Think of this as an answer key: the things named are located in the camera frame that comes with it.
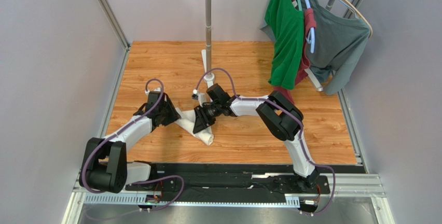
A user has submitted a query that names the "grey-blue shirt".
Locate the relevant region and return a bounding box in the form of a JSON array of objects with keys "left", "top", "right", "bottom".
[{"left": 260, "top": 0, "right": 370, "bottom": 95}]

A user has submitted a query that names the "maroon shirt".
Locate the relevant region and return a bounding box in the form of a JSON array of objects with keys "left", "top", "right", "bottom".
[{"left": 269, "top": 5, "right": 310, "bottom": 103}]

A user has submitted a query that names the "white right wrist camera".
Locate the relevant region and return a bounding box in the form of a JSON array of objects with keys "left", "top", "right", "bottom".
[{"left": 191, "top": 89, "right": 208, "bottom": 105}]

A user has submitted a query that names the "light blue clothes hanger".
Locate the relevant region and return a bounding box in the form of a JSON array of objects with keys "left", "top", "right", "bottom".
[{"left": 296, "top": 0, "right": 316, "bottom": 53}]

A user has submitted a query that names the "white cloth napkin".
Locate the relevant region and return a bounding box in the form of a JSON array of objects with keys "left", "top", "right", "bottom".
[{"left": 175, "top": 107, "right": 214, "bottom": 146}]

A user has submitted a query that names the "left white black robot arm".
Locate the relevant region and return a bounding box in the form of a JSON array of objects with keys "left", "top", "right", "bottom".
[{"left": 79, "top": 92, "right": 180, "bottom": 193}]

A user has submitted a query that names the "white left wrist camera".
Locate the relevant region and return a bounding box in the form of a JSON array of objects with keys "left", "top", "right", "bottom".
[{"left": 145, "top": 87, "right": 163, "bottom": 96}]

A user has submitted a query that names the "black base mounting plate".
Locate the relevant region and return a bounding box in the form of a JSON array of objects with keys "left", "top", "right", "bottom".
[{"left": 125, "top": 163, "right": 332, "bottom": 203}]

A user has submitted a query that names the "aluminium frame post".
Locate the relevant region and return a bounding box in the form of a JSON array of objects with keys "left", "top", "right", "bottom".
[{"left": 98, "top": 0, "right": 131, "bottom": 50}]

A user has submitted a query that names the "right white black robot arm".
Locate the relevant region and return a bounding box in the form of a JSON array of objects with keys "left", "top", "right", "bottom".
[{"left": 192, "top": 84, "right": 320, "bottom": 188}]

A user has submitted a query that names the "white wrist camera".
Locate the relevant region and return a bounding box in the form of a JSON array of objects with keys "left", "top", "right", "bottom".
[
  {"left": 145, "top": 87, "right": 163, "bottom": 96},
  {"left": 191, "top": 89, "right": 208, "bottom": 105}
]

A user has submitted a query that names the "white clothes rack stand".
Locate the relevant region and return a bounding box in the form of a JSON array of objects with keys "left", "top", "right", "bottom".
[{"left": 201, "top": 0, "right": 277, "bottom": 90}]

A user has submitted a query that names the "green shirt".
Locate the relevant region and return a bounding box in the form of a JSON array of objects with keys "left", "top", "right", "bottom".
[{"left": 264, "top": 0, "right": 305, "bottom": 90}]

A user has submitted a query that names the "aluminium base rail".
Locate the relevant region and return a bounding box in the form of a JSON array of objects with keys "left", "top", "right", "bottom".
[{"left": 62, "top": 169, "right": 395, "bottom": 223}]

